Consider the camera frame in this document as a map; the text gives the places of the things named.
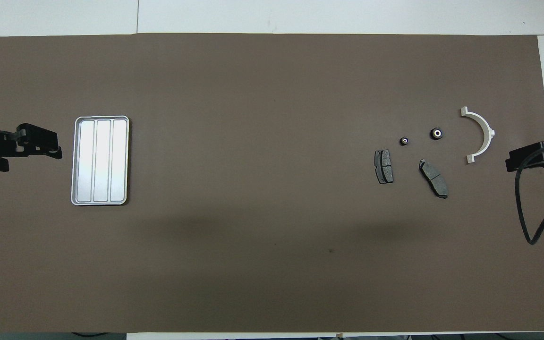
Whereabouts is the short dark brake pad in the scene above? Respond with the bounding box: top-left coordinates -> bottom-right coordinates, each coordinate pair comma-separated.
374,149 -> 394,185

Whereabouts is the white semicircular bracket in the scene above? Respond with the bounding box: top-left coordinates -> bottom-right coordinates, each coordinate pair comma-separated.
460,106 -> 496,165

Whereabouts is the brown table mat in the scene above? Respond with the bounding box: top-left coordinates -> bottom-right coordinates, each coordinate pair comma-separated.
0,32 -> 544,333

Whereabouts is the silver metal tray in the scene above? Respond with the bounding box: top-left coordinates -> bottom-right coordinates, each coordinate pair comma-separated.
70,115 -> 130,206

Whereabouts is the long dark brake pad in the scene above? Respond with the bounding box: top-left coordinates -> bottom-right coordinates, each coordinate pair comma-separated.
418,159 -> 449,199

